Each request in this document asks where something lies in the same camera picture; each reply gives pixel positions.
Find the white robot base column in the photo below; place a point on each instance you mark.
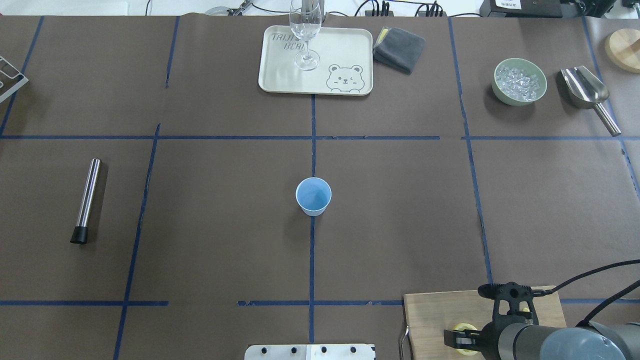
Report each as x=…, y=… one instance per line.
x=339, y=351

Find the clear wine glass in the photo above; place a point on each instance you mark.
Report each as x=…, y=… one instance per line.
x=305, y=21

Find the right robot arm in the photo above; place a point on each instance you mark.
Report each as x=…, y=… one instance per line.
x=514, y=333

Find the white wire cup rack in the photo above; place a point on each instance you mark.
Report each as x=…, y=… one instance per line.
x=11, y=79

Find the light blue plastic cup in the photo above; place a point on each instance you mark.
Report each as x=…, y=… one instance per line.
x=313, y=196

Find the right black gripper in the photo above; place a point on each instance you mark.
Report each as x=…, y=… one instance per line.
x=486, y=340

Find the dark grey folded cloth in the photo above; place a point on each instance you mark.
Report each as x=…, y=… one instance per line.
x=398, y=49

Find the steel muddler black tip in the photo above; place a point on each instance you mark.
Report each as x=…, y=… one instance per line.
x=80, y=235

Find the metal ice scoop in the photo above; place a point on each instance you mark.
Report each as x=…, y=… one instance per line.
x=587, y=91

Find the wooden cutting board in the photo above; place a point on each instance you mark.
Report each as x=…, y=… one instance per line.
x=428, y=314

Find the lemon slice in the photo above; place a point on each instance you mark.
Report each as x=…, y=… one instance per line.
x=461, y=327

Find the green bowl of ice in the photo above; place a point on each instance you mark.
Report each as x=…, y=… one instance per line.
x=518, y=82

